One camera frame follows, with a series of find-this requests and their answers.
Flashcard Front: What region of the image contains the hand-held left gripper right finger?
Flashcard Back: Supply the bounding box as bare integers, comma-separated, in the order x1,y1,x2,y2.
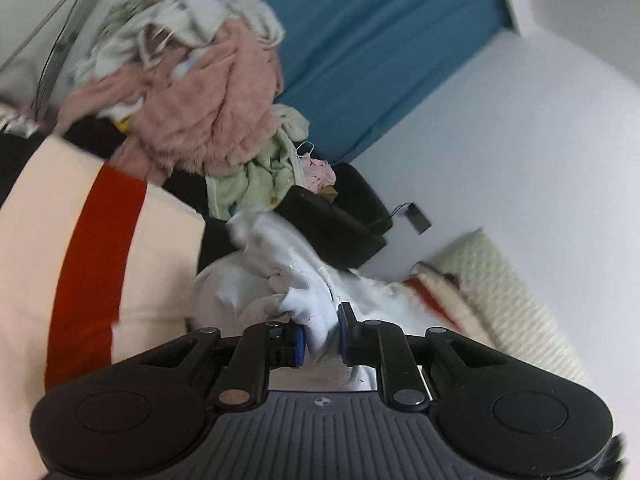
336,301,521,407

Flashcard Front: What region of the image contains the black armchair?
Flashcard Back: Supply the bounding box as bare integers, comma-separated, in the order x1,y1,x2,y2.
197,162,393,268

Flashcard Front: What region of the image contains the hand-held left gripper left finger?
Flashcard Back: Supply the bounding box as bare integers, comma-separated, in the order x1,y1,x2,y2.
115,321,307,407

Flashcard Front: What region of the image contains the pink fluffy blanket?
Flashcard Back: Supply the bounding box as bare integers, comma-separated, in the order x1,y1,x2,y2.
55,20,283,186

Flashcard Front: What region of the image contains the light grey hoodie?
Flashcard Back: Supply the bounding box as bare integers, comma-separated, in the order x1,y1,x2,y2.
60,0,286,91

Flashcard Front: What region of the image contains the striped fleece blanket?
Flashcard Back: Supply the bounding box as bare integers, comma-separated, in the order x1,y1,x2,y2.
0,105,481,480

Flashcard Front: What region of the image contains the blue curtain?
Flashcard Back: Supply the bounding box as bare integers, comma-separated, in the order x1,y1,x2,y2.
195,0,516,161

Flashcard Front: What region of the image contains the white t-shirt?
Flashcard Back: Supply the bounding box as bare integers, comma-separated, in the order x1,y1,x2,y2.
192,210,453,393

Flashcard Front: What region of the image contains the black wall charger plug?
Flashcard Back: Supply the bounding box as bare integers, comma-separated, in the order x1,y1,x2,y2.
387,202,432,235

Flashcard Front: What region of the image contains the cream quilted pillow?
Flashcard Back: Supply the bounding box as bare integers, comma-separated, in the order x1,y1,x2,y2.
410,227,596,386

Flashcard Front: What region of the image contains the pink cloth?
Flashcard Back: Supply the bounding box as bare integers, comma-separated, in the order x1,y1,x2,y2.
300,157,337,193

